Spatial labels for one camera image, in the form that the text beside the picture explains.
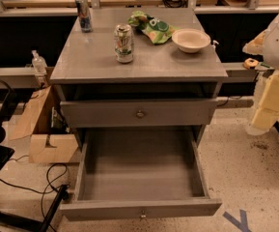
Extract grey drawer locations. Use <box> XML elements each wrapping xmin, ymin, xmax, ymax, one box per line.
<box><xmin>61</xmin><ymin>127</ymin><xmax>222</xmax><ymax>221</ymax></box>
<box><xmin>61</xmin><ymin>99</ymin><xmax>217</xmax><ymax>128</ymax></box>

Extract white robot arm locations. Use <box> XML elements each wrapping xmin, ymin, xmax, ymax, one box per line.
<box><xmin>242</xmin><ymin>14</ymin><xmax>279</xmax><ymax>135</ymax></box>

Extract grey top drawer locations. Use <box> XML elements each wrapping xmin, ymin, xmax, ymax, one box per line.
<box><xmin>61</xmin><ymin>99</ymin><xmax>217</xmax><ymax>128</ymax></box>

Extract grey wooden drawer cabinet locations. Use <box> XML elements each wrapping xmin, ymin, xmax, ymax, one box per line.
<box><xmin>50</xmin><ymin>8</ymin><xmax>227</xmax><ymax>143</ymax></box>

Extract small white pump bottle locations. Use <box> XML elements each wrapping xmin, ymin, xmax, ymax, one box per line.
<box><xmin>211</xmin><ymin>40</ymin><xmax>219</xmax><ymax>51</ymax></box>

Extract white bowl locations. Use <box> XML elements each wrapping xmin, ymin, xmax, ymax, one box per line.
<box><xmin>172</xmin><ymin>28</ymin><xmax>210</xmax><ymax>53</ymax></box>

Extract green chip bag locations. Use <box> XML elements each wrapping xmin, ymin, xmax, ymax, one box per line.
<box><xmin>127</xmin><ymin>11</ymin><xmax>178</xmax><ymax>44</ymax></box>

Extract green white soda can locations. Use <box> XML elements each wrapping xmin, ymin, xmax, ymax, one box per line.
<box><xmin>114</xmin><ymin>24</ymin><xmax>134</xmax><ymax>64</ymax></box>

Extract blue silver drink can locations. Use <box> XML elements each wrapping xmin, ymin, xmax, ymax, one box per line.
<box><xmin>75</xmin><ymin>0</ymin><xmax>93</xmax><ymax>33</ymax></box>

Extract open cardboard box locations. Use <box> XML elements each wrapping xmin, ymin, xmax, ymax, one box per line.
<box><xmin>10</xmin><ymin>87</ymin><xmax>78</xmax><ymax>163</ymax></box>

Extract clear plastic bottle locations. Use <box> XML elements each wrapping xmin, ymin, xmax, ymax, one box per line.
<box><xmin>32</xmin><ymin>50</ymin><xmax>47</xmax><ymax>74</ymax></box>

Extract black floor cable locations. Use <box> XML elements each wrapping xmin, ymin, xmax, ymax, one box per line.
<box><xmin>0</xmin><ymin>154</ymin><xmax>71</xmax><ymax>232</ymax></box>

